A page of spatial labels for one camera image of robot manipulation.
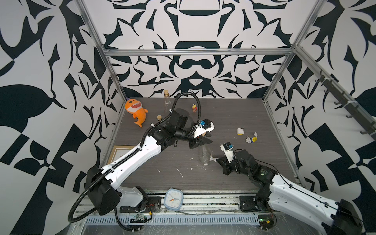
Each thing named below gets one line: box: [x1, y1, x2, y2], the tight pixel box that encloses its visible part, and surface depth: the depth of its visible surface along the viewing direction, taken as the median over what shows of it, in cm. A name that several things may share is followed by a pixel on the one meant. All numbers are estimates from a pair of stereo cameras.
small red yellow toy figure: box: [191, 103, 198, 113], surface depth 110 cm
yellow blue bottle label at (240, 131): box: [236, 127, 244, 136], surface depth 101 cm
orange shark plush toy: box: [124, 97, 149, 128], surface depth 107 cm
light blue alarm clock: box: [164, 187, 184, 212], surface depth 75 cm
